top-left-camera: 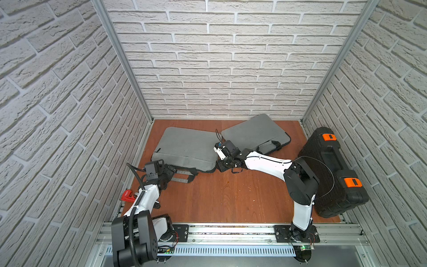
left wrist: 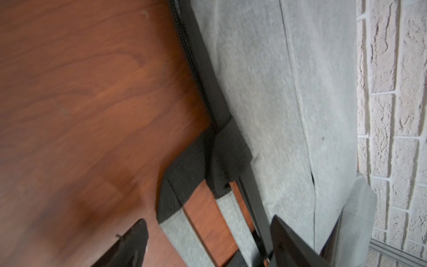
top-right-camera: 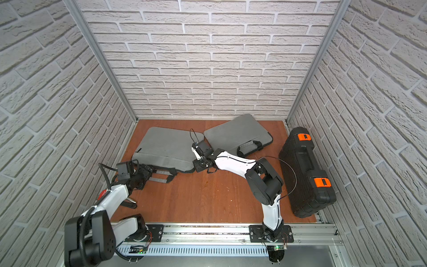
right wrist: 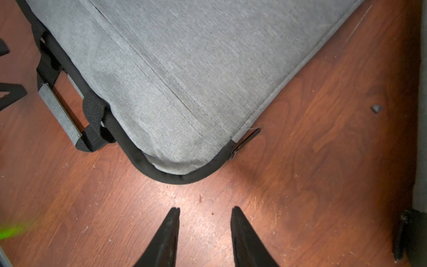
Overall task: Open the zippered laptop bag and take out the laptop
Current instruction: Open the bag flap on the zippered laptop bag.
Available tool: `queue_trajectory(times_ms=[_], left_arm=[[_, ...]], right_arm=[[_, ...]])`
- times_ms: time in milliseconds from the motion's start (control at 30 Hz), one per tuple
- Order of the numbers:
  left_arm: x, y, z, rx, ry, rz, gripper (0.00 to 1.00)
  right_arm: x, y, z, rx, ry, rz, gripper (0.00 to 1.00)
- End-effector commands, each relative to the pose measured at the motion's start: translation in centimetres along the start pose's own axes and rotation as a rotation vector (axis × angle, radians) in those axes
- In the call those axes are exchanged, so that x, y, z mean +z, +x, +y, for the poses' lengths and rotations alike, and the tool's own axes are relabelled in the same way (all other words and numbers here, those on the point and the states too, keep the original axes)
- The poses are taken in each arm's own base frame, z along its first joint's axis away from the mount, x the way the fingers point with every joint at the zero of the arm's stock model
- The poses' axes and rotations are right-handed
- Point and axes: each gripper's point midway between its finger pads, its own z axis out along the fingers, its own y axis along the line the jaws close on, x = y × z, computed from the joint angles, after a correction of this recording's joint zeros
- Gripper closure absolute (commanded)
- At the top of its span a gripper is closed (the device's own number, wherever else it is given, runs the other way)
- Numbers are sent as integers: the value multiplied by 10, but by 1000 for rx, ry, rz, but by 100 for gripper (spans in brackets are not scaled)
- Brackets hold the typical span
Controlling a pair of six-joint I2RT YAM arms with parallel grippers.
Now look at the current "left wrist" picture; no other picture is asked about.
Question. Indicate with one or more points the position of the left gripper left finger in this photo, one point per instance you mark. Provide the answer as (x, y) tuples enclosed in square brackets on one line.
[(129, 250)]

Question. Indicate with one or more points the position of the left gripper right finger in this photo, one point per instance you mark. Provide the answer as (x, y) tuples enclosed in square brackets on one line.
[(290, 250)]

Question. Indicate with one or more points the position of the grey laptop bag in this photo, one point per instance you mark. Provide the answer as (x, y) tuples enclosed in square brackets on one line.
[(349, 242), (278, 79)]

